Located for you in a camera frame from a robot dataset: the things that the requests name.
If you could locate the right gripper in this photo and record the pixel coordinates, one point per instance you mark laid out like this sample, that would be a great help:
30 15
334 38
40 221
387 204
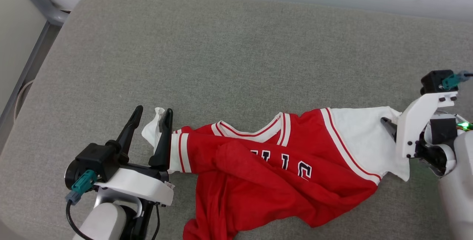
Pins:
441 131

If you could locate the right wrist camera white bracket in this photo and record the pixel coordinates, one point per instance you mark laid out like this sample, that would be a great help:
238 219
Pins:
417 122

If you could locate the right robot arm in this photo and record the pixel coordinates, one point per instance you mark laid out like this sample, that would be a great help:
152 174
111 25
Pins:
458 203

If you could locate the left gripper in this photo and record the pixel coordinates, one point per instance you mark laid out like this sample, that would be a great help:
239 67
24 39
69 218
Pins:
144 221

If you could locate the grey fabric sofa cushion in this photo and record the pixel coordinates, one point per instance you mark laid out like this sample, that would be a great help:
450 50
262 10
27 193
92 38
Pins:
236 59

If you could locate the dark grey frame rail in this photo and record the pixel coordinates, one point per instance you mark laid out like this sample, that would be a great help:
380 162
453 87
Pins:
31 70

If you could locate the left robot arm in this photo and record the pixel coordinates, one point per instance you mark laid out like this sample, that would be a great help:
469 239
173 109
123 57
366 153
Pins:
103 221

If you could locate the red white basketball jersey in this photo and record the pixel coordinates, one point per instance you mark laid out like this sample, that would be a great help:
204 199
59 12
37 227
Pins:
258 181

